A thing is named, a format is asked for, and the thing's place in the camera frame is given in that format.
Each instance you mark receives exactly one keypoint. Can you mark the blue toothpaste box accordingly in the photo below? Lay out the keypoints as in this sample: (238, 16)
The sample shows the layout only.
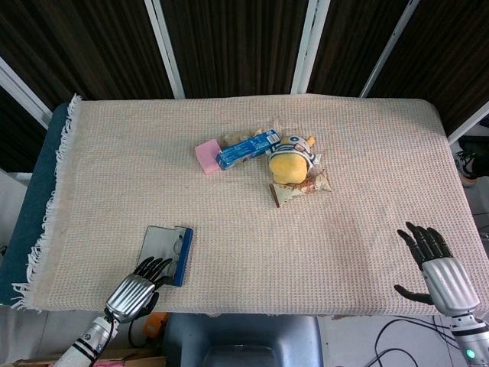
(244, 150)

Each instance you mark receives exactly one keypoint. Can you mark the brown cardboard box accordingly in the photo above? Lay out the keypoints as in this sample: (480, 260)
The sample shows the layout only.
(130, 359)

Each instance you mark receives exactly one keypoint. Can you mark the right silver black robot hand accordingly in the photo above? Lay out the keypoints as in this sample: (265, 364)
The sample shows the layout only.
(451, 286)

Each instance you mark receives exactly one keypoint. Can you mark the white black sneaker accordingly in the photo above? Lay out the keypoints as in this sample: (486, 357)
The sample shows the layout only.
(466, 168)

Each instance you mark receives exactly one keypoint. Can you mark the beige crumpled wrapper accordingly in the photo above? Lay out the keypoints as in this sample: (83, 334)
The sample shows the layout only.
(235, 137)

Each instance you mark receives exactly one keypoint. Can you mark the yellow plush toy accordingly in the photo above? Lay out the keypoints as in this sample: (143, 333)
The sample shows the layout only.
(288, 168)

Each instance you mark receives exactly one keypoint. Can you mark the grey-blue plastic chair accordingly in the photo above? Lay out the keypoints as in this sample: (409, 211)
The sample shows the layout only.
(244, 336)

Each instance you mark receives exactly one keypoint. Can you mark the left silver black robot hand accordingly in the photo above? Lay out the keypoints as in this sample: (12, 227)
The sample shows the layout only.
(130, 298)

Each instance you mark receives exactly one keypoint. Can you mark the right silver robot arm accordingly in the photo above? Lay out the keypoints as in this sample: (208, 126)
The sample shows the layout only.
(468, 336)

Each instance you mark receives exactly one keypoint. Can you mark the orange device under table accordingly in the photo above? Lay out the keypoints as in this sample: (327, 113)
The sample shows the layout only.
(154, 329)

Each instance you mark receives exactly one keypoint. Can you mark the brown patterned cone packet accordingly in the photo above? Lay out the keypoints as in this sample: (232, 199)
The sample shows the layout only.
(286, 194)

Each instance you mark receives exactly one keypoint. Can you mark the pink rectangular block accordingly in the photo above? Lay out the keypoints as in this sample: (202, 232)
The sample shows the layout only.
(208, 156)

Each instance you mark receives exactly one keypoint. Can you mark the beige woven fringed tablecloth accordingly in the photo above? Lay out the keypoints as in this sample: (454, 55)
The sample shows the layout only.
(344, 248)

